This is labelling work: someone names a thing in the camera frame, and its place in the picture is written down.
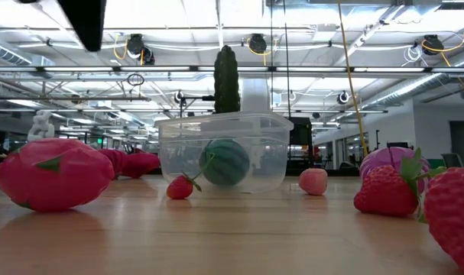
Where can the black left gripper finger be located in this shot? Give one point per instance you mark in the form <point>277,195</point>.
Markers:
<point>86,23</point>

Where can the pink dragon fruit toy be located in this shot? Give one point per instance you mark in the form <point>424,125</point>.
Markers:
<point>54,173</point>

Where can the small long-stemmed strawberry toy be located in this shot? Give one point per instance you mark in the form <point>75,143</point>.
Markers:
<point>180,187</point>

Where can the green striped watermelon toy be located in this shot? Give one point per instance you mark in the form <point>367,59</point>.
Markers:
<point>224,162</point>

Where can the pink peach toy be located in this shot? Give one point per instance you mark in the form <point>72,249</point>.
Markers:
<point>313,181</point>

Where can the purple striped onion toy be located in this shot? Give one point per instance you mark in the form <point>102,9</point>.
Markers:
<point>380,156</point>

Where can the red strawberry toy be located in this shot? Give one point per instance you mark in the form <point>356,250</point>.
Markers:
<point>451,217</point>
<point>386,191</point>

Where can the clear plastic tupperware container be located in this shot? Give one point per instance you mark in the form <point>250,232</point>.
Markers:
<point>266,153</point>

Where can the white robot figure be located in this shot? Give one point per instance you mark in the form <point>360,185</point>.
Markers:
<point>40,126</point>

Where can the red cloth with white tag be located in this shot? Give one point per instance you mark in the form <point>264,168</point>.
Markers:
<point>140,164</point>

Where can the green cactus plant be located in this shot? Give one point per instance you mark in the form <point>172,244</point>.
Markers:
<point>226,80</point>

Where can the white building column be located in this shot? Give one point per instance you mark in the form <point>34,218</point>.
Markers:
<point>255,95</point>

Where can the black cabinet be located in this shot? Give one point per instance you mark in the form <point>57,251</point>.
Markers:
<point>301,137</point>

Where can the green box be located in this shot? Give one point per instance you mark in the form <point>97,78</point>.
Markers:
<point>435,163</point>

